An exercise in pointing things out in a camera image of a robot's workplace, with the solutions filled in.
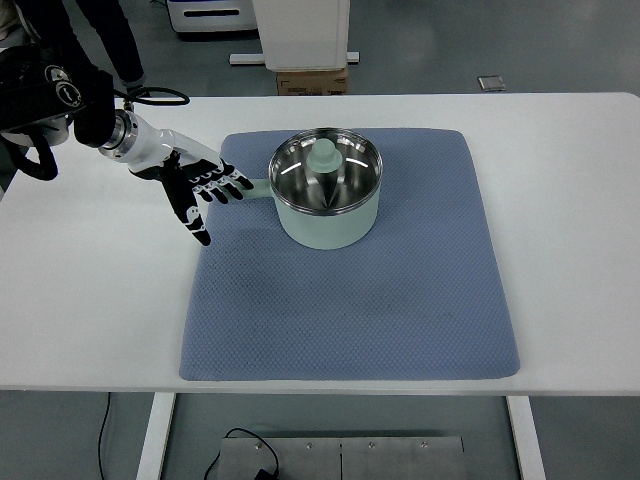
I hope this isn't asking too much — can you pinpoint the white table leg right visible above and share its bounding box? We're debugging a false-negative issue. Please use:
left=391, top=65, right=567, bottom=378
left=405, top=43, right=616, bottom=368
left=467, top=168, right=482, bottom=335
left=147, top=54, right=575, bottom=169
left=506, top=395, right=546, bottom=480

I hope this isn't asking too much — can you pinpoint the person in black clothes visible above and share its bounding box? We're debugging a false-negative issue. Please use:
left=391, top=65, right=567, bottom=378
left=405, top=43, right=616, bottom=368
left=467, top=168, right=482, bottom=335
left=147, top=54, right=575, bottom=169
left=15, top=0, right=146, bottom=91

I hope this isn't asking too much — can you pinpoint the white cabinet on floor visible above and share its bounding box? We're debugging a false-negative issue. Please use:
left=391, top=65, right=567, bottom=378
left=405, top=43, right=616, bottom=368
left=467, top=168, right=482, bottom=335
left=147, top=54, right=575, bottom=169
left=229, top=0, right=360, bottom=72

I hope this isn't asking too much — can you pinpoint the white table leg left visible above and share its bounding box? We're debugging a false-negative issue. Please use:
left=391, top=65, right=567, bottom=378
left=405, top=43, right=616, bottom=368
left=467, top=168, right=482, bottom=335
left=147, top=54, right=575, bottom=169
left=135, top=392, right=177, bottom=480

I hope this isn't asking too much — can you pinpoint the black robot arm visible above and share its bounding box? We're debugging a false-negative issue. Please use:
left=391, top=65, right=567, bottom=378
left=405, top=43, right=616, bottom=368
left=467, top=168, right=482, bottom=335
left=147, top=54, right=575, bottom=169
left=1, top=44, right=254, bottom=246

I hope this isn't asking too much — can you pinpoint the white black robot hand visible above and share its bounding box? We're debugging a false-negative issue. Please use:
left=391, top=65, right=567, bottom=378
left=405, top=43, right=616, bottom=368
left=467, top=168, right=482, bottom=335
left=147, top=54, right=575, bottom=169
left=98, top=110, right=254, bottom=246

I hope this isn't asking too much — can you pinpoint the grey metal base plate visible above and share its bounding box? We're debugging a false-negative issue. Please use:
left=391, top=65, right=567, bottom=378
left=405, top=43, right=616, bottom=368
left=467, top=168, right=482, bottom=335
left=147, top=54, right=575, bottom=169
left=215, top=436, right=468, bottom=479

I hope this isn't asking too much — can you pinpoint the white appliance with black slot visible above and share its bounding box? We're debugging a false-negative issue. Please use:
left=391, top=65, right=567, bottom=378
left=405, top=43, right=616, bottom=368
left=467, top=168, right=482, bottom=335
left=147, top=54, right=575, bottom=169
left=166, top=0, right=257, bottom=34

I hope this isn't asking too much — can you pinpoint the black power cable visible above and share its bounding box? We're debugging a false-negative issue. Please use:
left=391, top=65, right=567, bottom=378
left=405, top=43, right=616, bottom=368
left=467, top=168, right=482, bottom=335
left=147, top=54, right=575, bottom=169
left=202, top=427, right=284, bottom=480

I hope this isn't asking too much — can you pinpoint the thin black floor cable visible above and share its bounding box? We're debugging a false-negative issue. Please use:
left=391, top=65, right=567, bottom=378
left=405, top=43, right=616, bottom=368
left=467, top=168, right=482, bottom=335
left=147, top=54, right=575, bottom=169
left=96, top=392, right=112, bottom=480

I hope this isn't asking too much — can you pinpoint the cardboard box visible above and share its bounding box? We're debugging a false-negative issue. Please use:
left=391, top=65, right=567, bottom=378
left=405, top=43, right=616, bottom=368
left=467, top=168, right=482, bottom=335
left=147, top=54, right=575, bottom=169
left=276, top=67, right=349, bottom=96

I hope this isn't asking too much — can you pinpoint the blue quilted mat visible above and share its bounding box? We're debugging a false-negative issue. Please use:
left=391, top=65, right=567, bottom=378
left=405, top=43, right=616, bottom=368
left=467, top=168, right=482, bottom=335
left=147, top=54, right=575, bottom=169
left=179, top=128, right=520, bottom=381

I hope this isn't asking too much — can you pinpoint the white table leg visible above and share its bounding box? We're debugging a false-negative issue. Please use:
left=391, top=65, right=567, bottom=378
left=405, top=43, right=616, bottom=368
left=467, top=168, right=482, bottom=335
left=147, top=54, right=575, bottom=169
left=506, top=395, right=546, bottom=480
left=135, top=392, right=177, bottom=480

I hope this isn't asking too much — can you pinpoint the green pot with handle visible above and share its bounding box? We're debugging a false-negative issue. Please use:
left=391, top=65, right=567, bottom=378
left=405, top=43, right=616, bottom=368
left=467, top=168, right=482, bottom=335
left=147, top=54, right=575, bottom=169
left=241, top=128, right=383, bottom=250

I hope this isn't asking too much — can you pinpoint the metal floor socket plate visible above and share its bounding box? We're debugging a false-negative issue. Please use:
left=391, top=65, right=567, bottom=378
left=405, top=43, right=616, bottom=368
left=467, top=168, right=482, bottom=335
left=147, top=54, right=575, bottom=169
left=477, top=75, right=507, bottom=92

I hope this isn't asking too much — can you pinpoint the glass lid green knob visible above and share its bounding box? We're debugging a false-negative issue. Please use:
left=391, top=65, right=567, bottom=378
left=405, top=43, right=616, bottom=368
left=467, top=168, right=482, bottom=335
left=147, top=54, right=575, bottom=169
left=268, top=128, right=383, bottom=216

